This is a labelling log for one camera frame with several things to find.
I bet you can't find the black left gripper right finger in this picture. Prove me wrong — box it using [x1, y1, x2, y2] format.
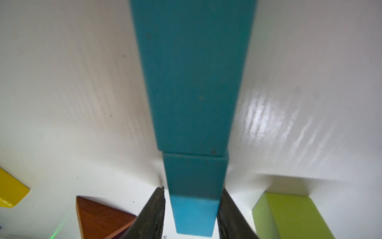
[217, 188, 259, 239]

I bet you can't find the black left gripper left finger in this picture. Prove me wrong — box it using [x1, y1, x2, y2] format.
[120, 187, 166, 239]

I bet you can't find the light green cube block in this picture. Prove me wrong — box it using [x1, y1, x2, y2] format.
[252, 192, 334, 239]

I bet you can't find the brown wooden block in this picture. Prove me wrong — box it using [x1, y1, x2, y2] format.
[76, 196, 137, 239]

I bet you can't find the teal rectangular block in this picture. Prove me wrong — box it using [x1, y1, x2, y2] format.
[163, 153, 229, 237]
[130, 1, 256, 156]

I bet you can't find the yellow rectangular block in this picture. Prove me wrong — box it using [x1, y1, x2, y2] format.
[0, 168, 30, 208]

